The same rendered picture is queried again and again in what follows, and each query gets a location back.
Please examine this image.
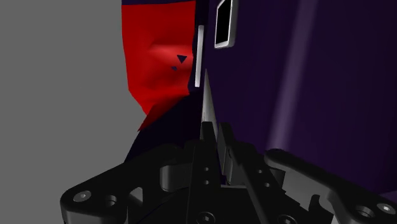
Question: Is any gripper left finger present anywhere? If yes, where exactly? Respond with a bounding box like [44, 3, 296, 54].
[59, 121, 222, 224]

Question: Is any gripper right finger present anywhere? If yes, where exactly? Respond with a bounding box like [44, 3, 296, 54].
[217, 122, 397, 224]

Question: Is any thin silver blade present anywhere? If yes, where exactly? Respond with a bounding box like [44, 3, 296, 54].
[200, 69, 219, 141]

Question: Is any thin white bar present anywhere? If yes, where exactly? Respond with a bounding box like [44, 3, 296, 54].
[193, 24, 205, 88]

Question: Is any dark purple sofa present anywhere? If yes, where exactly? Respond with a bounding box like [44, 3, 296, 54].
[121, 0, 397, 204]

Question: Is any silver-framed black phone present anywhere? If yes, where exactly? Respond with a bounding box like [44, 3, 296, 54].
[214, 0, 239, 50]

